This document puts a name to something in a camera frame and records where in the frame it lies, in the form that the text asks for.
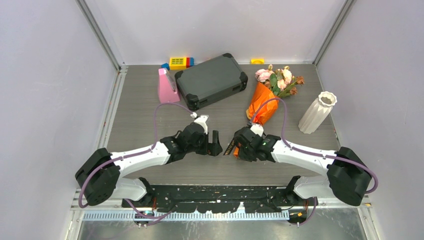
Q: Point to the red blue toy block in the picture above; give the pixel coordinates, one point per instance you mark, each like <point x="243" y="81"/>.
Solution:
<point x="189" y="62"/>

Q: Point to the white ribbed vase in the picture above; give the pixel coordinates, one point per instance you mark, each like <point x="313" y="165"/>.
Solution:
<point x="317" y="112"/>

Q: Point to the orange flower bouquet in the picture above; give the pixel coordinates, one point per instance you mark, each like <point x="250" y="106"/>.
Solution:
<point x="272" y="85"/>

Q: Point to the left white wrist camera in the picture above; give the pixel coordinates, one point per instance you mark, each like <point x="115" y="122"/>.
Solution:
<point x="201" y="120"/>

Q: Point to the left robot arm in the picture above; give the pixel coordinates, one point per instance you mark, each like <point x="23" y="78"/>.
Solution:
<point x="103" y="175"/>

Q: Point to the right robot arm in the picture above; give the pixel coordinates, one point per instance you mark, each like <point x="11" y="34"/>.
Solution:
<point x="340" y="174"/>

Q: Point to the dark grey hard case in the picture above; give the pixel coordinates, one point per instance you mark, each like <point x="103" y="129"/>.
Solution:
<point x="210" y="81"/>

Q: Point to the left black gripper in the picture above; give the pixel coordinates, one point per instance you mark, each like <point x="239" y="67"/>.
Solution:
<point x="212" y="149"/>

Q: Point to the yellow toy block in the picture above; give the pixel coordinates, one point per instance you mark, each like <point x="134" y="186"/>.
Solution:
<point x="178" y="63"/>

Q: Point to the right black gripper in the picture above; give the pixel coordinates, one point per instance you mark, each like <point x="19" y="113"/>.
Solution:
<point x="242" y="155"/>

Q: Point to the small yellow toy piece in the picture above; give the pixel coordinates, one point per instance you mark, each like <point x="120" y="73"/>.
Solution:
<point x="257" y="61"/>

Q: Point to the black ribbon gold lettering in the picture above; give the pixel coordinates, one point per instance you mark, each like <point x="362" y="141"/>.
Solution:
<point x="229" y="148"/>

